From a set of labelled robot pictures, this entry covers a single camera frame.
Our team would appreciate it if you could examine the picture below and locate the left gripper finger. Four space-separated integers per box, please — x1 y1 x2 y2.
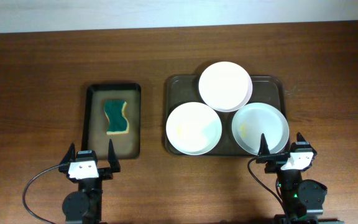
60 142 75 165
108 139 120 170

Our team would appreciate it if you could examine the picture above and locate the light grey plate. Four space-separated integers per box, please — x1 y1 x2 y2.
231 103 289 155

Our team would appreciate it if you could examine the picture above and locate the green yellow sponge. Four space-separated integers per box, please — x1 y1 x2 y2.
104 100 129 135

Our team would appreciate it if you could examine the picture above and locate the white plate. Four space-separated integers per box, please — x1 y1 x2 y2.
165 102 223 156

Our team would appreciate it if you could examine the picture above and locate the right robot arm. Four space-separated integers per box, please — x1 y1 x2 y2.
251 133 342 223

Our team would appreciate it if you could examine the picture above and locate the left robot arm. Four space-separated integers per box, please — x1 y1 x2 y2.
58 141 121 224

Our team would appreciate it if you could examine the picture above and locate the black water tray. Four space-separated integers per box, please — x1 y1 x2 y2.
81 82 141 160

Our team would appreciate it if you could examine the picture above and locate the large brown serving tray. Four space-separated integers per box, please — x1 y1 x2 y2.
165 75 287 157

